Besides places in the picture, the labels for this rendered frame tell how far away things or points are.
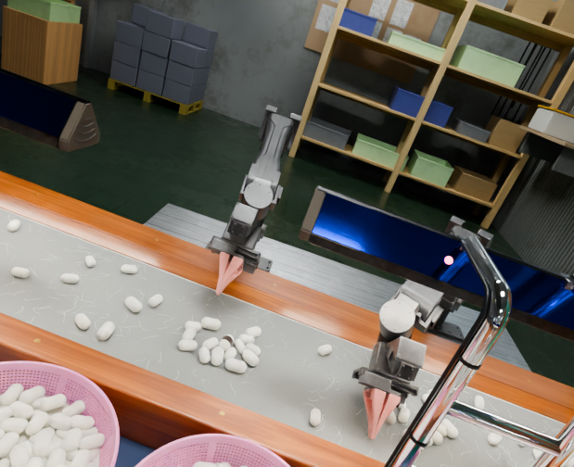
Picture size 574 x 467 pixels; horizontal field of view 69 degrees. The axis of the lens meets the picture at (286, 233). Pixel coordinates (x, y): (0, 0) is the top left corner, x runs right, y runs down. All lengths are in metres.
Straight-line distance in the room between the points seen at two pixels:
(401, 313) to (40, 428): 0.54
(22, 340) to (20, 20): 4.94
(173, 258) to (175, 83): 4.83
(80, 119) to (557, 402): 1.10
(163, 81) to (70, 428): 5.32
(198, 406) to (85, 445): 0.15
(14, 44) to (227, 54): 2.52
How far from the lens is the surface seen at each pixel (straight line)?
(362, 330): 0.98
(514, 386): 1.11
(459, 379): 0.54
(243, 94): 6.33
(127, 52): 5.96
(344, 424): 0.79
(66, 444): 0.67
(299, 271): 1.30
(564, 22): 5.57
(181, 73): 5.71
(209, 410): 0.69
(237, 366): 0.77
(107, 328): 0.79
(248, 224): 0.77
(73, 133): 0.69
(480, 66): 5.33
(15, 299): 0.88
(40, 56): 5.47
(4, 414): 0.70
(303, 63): 6.18
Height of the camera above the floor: 1.28
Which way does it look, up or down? 24 degrees down
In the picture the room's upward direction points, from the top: 20 degrees clockwise
